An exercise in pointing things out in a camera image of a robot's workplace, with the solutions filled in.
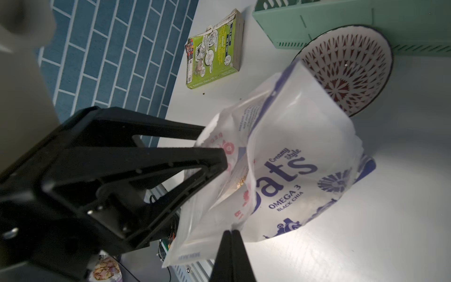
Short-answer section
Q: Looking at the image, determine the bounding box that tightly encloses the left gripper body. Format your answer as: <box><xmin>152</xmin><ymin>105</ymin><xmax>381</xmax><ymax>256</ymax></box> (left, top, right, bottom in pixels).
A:
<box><xmin>1</xmin><ymin>107</ymin><xmax>175</xmax><ymax>278</ymax></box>

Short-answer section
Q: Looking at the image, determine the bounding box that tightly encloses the white oats bag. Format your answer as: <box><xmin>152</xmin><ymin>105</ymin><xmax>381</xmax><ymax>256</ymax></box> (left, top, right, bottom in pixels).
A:
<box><xmin>163</xmin><ymin>60</ymin><xmax>376</xmax><ymax>266</ymax></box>

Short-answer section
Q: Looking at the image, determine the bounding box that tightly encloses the mint green file organizer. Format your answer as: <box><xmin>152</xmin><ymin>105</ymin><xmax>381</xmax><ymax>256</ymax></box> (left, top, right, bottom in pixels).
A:
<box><xmin>252</xmin><ymin>0</ymin><xmax>451</xmax><ymax>57</ymax></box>

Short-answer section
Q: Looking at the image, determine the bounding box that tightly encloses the red patterned breakfast bowl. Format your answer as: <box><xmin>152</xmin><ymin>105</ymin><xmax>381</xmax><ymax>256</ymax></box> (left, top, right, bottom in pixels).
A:
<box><xmin>296</xmin><ymin>25</ymin><xmax>394</xmax><ymax>117</ymax></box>

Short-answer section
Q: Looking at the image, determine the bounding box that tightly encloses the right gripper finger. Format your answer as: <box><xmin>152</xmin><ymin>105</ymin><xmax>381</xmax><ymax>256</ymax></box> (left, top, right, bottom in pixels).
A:
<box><xmin>209</xmin><ymin>230</ymin><xmax>256</xmax><ymax>282</ymax></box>

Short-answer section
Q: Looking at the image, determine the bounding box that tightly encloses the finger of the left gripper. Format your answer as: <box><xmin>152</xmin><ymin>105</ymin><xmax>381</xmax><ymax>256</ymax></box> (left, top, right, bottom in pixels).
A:
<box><xmin>88</xmin><ymin>106</ymin><xmax>204</xmax><ymax>147</ymax></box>
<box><xmin>42</xmin><ymin>147</ymin><xmax>227</xmax><ymax>247</ymax></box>

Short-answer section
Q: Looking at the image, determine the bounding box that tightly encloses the green comic book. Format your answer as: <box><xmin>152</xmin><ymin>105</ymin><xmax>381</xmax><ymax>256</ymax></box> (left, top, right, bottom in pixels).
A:
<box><xmin>184</xmin><ymin>9</ymin><xmax>245</xmax><ymax>89</ymax></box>

